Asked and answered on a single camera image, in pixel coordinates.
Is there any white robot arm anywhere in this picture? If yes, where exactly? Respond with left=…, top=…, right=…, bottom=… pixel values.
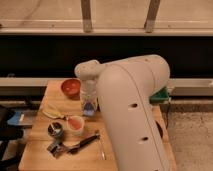
left=75, top=55, right=171, bottom=171

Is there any black handled brush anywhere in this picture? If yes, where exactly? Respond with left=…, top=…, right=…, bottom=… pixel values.
left=68, top=135, right=98, bottom=154

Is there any banana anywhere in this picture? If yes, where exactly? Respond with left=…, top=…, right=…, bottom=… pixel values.
left=42, top=103, right=67, bottom=120

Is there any small grey metal object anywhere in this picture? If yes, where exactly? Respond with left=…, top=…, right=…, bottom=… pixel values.
left=47, top=140, right=67, bottom=158

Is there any red bowl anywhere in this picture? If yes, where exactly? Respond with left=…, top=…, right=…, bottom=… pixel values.
left=61, top=78, right=81, bottom=98

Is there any black chair on left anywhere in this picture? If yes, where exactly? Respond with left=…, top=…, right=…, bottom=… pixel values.
left=0, top=105, right=23, bottom=171

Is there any white cup with red inside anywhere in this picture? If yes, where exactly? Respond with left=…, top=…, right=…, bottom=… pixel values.
left=67, top=116, right=85, bottom=135

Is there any blue sponge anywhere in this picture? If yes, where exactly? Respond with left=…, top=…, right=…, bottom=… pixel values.
left=83, top=102, right=95, bottom=116

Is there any blue object on left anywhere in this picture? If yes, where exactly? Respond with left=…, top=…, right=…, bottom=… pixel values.
left=7, top=111, right=24, bottom=126

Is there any green container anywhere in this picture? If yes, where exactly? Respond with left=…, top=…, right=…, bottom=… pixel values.
left=150, top=87, right=169, bottom=103

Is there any dark metal can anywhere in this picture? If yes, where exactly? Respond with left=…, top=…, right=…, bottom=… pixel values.
left=47, top=122, right=63, bottom=138

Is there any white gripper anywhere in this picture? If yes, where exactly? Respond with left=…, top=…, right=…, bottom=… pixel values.
left=80, top=80, right=98, bottom=110

